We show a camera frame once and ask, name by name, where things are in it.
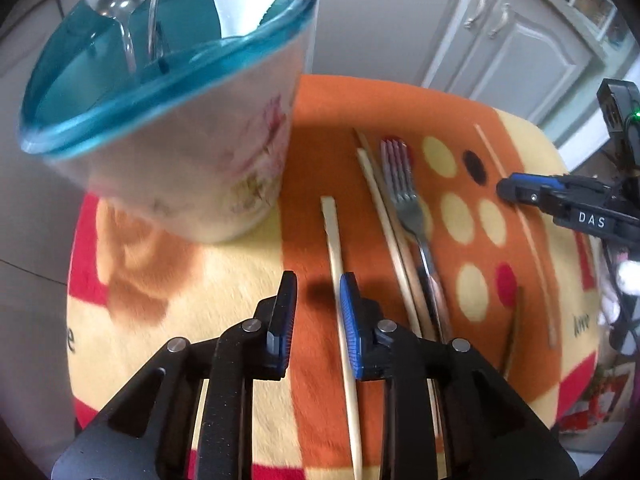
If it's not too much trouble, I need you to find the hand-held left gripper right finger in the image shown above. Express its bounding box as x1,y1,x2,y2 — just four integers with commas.
339,271,581,480

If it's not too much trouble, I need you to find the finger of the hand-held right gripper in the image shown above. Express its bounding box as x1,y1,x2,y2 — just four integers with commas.
496,172,568,216

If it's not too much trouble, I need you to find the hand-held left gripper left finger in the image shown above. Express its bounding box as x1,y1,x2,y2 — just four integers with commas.
50,270,298,480

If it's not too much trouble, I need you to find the metal fork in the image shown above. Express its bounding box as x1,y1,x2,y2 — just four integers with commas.
380,137,453,343

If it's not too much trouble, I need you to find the brown wooden chopstick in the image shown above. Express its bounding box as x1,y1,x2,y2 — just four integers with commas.
502,286,525,381

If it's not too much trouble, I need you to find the floral container with teal rim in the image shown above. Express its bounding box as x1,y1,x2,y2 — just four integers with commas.
19,0,319,245

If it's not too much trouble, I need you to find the person's right hand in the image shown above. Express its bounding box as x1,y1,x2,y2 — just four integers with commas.
597,252,640,333

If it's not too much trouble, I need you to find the grey cabinet door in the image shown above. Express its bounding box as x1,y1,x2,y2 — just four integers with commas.
422,0,596,126
307,0,476,91

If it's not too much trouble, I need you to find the orange yellow dotted mat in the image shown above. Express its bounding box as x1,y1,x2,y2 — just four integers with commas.
65,74,601,480

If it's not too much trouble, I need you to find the red white printed bag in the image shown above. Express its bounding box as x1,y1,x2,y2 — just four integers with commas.
552,355,636,433

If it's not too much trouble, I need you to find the speckled stone countertop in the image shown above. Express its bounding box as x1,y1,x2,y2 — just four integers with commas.
495,0,618,56

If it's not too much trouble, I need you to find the silver cabinet handle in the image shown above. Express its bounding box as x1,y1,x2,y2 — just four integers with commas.
487,4,513,38
462,0,491,30

